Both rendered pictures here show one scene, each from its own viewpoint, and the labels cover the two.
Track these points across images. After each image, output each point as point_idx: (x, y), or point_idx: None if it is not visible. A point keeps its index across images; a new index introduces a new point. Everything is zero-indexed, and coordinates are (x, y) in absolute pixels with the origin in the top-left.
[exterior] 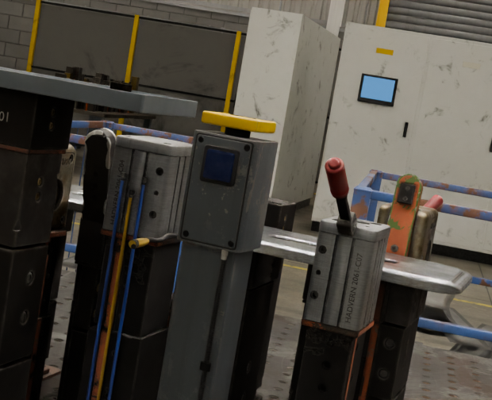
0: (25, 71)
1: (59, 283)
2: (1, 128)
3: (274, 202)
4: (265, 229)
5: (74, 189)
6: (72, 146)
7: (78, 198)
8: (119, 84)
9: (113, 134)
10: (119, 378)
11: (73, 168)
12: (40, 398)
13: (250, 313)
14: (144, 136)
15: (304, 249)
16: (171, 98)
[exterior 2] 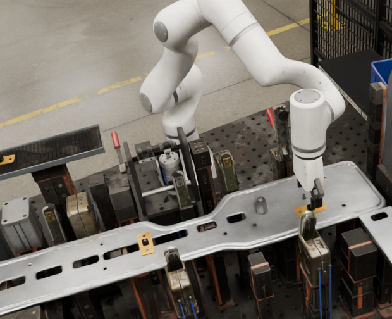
0: (54, 160)
1: (126, 303)
2: None
3: None
4: None
5: (105, 263)
6: (67, 212)
7: (85, 249)
8: None
9: (42, 209)
10: None
11: (69, 221)
12: (114, 309)
13: None
14: (23, 207)
15: None
16: None
